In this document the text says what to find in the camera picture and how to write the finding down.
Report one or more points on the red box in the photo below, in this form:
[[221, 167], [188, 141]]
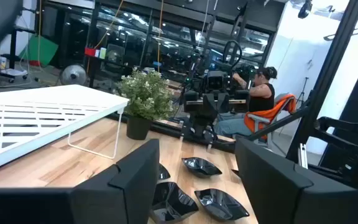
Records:
[[89, 52]]

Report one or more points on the black leaf mini plate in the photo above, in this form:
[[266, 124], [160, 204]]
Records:
[[163, 173], [201, 168], [221, 205]]

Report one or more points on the person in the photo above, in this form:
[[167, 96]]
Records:
[[261, 99]]

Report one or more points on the green plant in black pot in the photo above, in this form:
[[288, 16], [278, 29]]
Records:
[[148, 93]]

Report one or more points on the black tripod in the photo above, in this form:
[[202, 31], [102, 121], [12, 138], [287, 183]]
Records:
[[303, 90]]

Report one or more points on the round grey floor fan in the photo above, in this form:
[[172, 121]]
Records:
[[73, 74]]

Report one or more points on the black wavy square mini plate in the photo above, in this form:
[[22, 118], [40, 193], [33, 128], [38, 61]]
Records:
[[172, 202]]

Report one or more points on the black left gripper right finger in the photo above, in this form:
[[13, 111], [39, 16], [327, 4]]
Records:
[[291, 202]]

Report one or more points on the white and green container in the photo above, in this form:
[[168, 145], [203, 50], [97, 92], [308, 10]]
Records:
[[102, 53]]

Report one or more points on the green board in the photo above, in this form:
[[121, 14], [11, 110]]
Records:
[[42, 49]]

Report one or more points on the black mechanical arm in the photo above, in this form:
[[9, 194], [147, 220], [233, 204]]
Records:
[[346, 146]]

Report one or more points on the white bucket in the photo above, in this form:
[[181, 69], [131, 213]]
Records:
[[2, 62]]

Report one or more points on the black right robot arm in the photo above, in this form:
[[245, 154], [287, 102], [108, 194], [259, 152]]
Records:
[[199, 129]]

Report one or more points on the silver aluminium bracket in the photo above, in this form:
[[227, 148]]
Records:
[[302, 155]]

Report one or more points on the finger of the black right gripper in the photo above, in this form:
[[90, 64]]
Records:
[[209, 107], [223, 107]]

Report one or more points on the grey chair with orange cover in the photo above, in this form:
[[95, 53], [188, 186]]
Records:
[[269, 115]]

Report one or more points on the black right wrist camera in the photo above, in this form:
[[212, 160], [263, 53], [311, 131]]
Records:
[[215, 81]]

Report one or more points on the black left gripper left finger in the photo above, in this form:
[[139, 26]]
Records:
[[104, 202]]

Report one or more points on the white rolling cart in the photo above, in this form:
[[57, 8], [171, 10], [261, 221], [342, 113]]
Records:
[[12, 73]]

